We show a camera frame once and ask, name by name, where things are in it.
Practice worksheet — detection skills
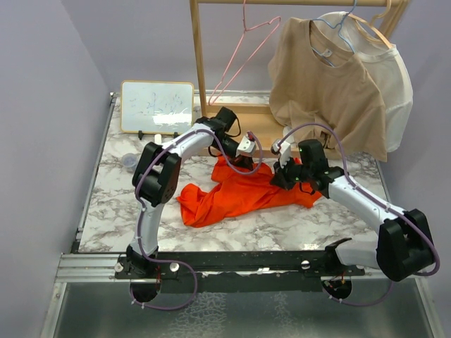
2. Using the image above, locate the blue wire hanger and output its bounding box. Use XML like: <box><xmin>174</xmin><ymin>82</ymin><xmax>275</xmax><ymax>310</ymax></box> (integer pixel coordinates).
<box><xmin>312</xmin><ymin>0</ymin><xmax>358</xmax><ymax>67</ymax></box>

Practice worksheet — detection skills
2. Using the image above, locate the orange t-shirt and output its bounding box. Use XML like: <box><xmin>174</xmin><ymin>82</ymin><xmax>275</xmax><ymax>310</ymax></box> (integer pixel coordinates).
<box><xmin>177</xmin><ymin>156</ymin><xmax>321</xmax><ymax>228</ymax></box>

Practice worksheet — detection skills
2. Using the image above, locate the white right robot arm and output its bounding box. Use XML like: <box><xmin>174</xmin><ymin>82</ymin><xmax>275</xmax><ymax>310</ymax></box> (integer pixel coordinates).
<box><xmin>271</xmin><ymin>139</ymin><xmax>437</xmax><ymax>282</ymax></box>

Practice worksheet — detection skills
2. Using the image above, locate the white marker pen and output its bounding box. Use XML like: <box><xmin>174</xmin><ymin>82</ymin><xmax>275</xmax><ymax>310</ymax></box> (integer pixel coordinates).
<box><xmin>154</xmin><ymin>134</ymin><xmax>163</xmax><ymax>145</ymax></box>

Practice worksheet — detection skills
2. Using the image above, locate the pink wire hanger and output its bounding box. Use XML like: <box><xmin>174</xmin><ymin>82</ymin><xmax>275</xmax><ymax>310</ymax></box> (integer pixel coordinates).
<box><xmin>206</xmin><ymin>1</ymin><xmax>281</xmax><ymax>106</ymax></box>

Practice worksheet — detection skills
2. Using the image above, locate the small clear plastic cup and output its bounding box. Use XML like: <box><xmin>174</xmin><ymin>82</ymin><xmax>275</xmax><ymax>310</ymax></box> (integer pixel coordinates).
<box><xmin>121</xmin><ymin>153</ymin><xmax>139</xmax><ymax>172</ymax></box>

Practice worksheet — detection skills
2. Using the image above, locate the black mounting rail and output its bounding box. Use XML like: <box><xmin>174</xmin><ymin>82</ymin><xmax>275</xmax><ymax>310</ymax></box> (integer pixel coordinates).
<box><xmin>114</xmin><ymin>250</ymin><xmax>364</xmax><ymax>294</ymax></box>

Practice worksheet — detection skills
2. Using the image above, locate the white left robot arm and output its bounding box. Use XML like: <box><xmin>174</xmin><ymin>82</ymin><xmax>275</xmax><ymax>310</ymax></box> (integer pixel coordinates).
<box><xmin>126</xmin><ymin>107</ymin><xmax>254</xmax><ymax>278</ymax></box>

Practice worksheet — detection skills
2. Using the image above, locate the wooden hanger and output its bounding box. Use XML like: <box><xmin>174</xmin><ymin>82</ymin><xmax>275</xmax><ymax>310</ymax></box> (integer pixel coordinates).
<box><xmin>348</xmin><ymin>0</ymin><xmax>394</xmax><ymax>49</ymax></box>

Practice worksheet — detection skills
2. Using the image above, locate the beige t-shirt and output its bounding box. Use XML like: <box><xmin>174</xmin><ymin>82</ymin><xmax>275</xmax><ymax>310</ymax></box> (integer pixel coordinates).
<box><xmin>268</xmin><ymin>18</ymin><xmax>387</xmax><ymax>161</ymax></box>

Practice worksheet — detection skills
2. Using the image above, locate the aluminium table frame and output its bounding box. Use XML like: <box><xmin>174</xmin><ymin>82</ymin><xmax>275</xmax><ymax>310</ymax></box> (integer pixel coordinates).
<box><xmin>42</xmin><ymin>99</ymin><xmax>445</xmax><ymax>337</ymax></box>

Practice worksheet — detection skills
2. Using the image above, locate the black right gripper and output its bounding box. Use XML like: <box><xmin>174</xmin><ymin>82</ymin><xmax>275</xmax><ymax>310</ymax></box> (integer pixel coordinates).
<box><xmin>271</xmin><ymin>154</ymin><xmax>313</xmax><ymax>191</ymax></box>

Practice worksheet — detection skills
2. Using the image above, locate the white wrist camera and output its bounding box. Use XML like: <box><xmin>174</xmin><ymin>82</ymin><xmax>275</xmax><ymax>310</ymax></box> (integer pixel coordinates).
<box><xmin>237</xmin><ymin>134</ymin><xmax>257</xmax><ymax>158</ymax></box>
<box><xmin>271</xmin><ymin>139</ymin><xmax>291</xmax><ymax>172</ymax></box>

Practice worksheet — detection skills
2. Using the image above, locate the small whiteboard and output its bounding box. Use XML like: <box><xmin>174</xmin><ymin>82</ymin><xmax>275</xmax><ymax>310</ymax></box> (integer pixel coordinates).
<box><xmin>120</xmin><ymin>80</ymin><xmax>194</xmax><ymax>134</ymax></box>

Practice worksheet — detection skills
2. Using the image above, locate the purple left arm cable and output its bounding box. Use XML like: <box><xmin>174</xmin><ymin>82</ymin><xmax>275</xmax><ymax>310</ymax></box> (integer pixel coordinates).
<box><xmin>129</xmin><ymin>129</ymin><xmax>264</xmax><ymax>312</ymax></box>

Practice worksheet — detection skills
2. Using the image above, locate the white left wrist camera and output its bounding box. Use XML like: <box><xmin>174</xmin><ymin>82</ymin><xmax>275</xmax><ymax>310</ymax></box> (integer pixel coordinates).
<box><xmin>237</xmin><ymin>134</ymin><xmax>257</xmax><ymax>158</ymax></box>

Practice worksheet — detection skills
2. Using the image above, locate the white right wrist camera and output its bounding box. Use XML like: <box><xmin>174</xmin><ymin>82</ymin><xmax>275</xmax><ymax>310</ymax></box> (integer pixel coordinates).
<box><xmin>271</xmin><ymin>139</ymin><xmax>291</xmax><ymax>172</ymax></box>

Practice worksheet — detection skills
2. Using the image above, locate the wooden clothes rack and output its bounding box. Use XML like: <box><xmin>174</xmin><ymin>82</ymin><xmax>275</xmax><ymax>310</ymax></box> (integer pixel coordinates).
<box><xmin>190</xmin><ymin>1</ymin><xmax>409</xmax><ymax>157</ymax></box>

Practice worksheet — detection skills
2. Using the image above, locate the white t-shirt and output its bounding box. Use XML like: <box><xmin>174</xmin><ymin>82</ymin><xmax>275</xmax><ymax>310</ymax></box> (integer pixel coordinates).
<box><xmin>316</xmin><ymin>11</ymin><xmax>413</xmax><ymax>152</ymax></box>

